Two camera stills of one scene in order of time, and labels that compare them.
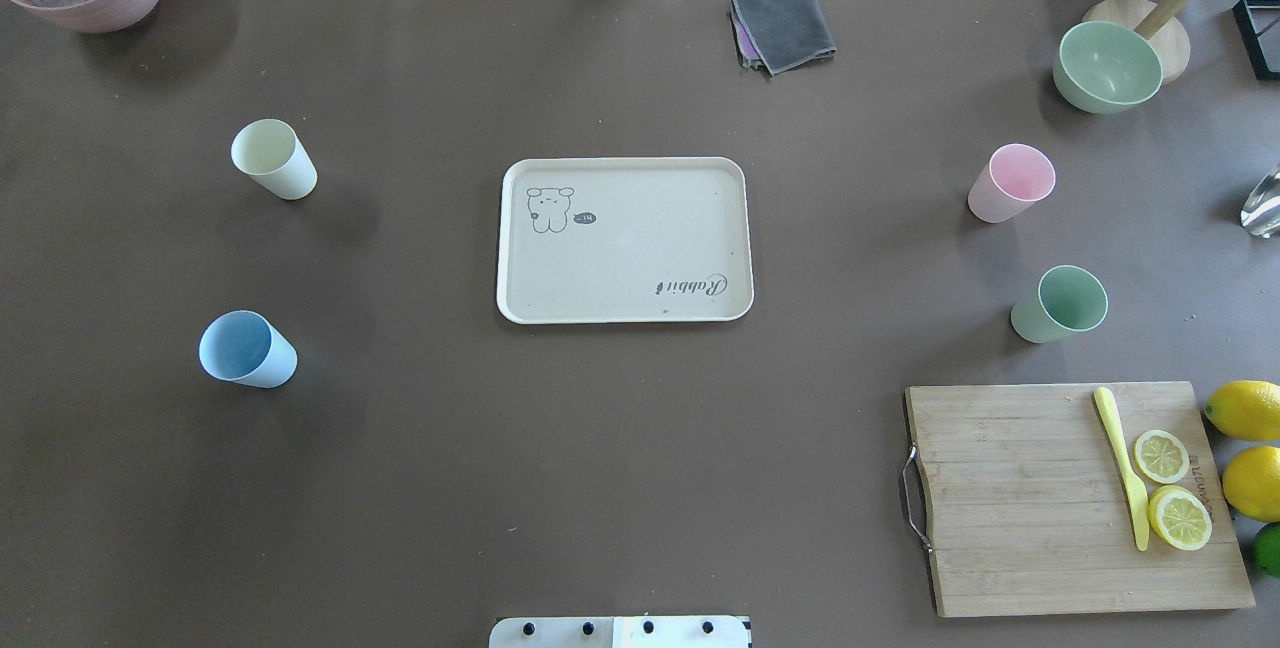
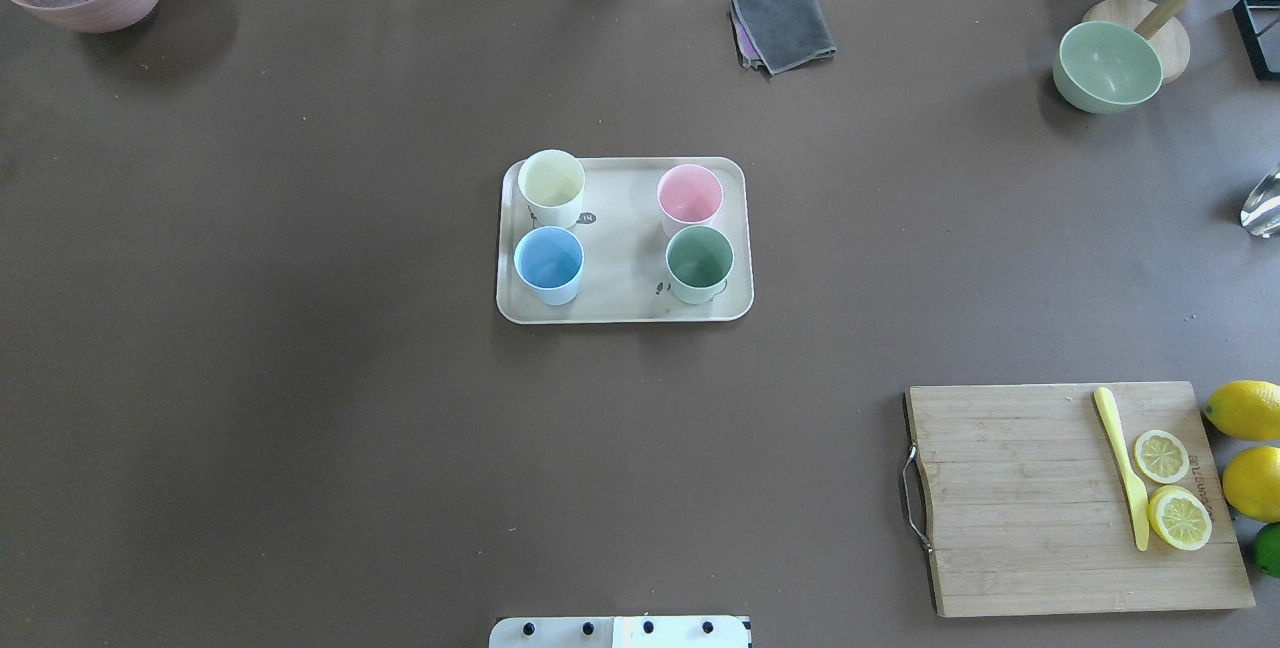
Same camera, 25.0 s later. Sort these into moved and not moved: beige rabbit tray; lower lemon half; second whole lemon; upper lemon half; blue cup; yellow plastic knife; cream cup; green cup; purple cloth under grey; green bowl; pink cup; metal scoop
Moved: cream cup; green cup; pink cup; blue cup
Not moved: yellow plastic knife; metal scoop; second whole lemon; beige rabbit tray; lower lemon half; purple cloth under grey; upper lemon half; green bowl
